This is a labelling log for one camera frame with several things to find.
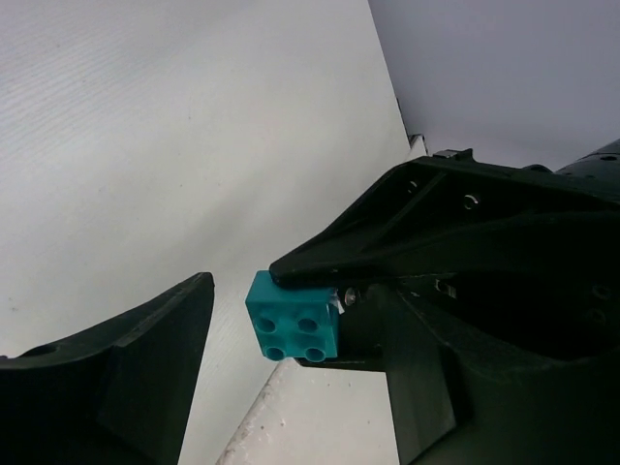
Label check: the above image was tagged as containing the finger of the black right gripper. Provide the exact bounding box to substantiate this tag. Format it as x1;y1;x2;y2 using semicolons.
294;285;388;373
269;155;619;288

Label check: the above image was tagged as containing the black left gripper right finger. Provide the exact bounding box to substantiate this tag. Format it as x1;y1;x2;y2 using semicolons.
369;285;619;464

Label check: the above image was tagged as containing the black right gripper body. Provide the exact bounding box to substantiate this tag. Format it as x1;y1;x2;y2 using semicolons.
401;142;619;360

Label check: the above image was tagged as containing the lime purple red teal stack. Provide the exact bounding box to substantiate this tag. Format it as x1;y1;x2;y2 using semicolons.
245;270;339;363

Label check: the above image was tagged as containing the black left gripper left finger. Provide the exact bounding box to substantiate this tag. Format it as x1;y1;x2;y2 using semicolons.
1;272;214;464

